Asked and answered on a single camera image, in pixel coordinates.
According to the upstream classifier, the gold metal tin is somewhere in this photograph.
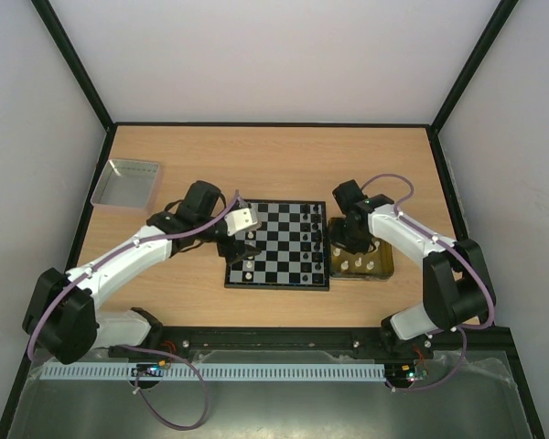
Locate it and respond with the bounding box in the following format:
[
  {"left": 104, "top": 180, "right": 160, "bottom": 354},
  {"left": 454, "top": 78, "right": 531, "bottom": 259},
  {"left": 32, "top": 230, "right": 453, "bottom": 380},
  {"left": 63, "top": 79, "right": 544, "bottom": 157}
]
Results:
[{"left": 328, "top": 218, "right": 394, "bottom": 281}]

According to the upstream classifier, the black magnetic chess board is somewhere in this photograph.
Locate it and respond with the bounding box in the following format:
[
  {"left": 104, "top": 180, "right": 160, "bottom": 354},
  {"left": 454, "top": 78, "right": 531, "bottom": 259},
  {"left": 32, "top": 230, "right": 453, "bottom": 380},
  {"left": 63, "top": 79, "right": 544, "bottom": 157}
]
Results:
[{"left": 224, "top": 199, "right": 329, "bottom": 291}]

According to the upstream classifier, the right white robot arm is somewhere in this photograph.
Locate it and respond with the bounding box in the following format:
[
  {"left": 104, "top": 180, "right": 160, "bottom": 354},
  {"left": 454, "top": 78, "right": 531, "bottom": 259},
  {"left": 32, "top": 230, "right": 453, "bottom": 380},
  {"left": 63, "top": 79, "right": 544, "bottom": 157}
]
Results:
[{"left": 328, "top": 180, "right": 495, "bottom": 359}]

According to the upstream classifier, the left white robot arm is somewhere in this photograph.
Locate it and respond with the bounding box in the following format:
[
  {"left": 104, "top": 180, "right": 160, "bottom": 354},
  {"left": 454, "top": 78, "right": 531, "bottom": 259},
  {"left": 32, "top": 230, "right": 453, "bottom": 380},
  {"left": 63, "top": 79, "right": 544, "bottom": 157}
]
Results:
[{"left": 22, "top": 180, "right": 261, "bottom": 364}]

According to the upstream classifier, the silver metal tray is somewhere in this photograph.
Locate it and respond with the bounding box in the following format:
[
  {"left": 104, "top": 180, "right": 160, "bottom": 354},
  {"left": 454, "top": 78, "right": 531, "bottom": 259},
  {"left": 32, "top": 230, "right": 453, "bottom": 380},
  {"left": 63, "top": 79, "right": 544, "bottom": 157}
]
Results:
[{"left": 91, "top": 158, "right": 162, "bottom": 214}]

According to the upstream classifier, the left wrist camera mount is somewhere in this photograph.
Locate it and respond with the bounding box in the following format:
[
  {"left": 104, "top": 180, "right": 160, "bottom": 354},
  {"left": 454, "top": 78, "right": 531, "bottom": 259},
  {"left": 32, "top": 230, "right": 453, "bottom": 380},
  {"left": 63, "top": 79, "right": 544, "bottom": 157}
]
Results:
[{"left": 223, "top": 207, "right": 261, "bottom": 236}]

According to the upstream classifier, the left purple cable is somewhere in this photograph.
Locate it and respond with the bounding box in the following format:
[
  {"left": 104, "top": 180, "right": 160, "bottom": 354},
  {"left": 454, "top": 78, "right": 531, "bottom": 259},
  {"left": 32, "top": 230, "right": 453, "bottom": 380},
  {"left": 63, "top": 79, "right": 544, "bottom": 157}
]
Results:
[{"left": 27, "top": 189, "right": 248, "bottom": 431}]

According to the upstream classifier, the white slotted cable duct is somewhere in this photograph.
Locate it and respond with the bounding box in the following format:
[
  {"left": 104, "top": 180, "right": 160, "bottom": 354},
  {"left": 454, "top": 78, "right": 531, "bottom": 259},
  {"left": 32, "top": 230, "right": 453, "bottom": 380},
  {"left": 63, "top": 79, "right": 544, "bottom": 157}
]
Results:
[{"left": 39, "top": 362, "right": 385, "bottom": 382}]

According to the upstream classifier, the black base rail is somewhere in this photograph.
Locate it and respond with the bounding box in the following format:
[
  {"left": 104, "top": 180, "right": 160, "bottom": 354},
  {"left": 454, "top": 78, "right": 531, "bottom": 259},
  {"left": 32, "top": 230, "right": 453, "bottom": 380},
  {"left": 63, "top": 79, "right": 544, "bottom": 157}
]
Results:
[{"left": 107, "top": 325, "right": 509, "bottom": 362}]

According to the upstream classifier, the black frame enclosure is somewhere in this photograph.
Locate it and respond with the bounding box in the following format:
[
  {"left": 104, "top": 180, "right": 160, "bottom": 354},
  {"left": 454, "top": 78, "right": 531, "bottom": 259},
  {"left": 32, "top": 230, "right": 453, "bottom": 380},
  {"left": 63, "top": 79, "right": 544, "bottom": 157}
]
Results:
[{"left": 0, "top": 1, "right": 544, "bottom": 438}]

